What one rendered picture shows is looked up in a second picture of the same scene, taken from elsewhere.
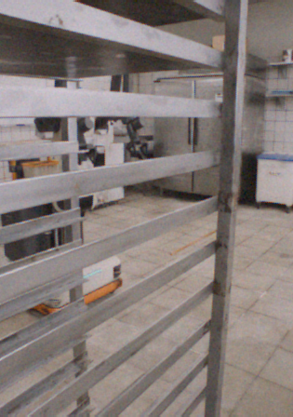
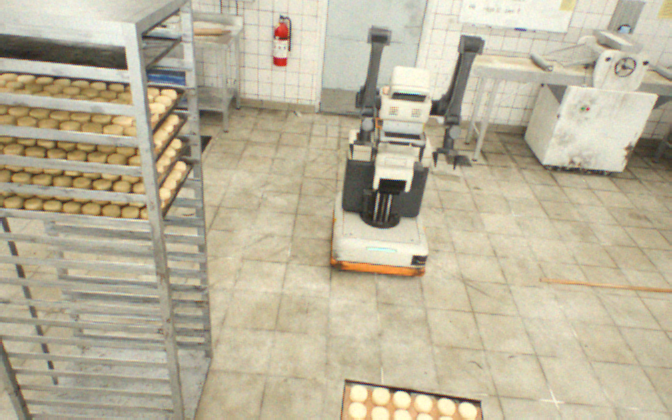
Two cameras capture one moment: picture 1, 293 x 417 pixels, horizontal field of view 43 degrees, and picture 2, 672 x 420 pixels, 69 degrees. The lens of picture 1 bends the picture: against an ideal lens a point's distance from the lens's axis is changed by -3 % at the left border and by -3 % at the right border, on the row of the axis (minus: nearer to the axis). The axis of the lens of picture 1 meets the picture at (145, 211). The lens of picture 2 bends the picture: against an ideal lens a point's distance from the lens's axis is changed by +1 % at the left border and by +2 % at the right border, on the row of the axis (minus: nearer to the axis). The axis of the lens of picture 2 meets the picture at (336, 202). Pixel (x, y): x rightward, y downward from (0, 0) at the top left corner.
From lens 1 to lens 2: 1.69 m
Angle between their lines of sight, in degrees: 50
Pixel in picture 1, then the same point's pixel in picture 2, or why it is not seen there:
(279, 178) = not seen: outside the picture
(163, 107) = (85, 220)
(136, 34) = (56, 192)
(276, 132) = not seen: outside the picture
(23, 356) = (15, 281)
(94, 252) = (47, 263)
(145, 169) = (76, 242)
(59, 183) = (23, 237)
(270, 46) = not seen: outside the picture
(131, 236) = (71, 264)
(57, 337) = (31, 282)
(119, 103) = (51, 216)
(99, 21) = (31, 189)
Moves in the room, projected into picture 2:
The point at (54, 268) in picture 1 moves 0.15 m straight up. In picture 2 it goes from (25, 261) to (13, 221)
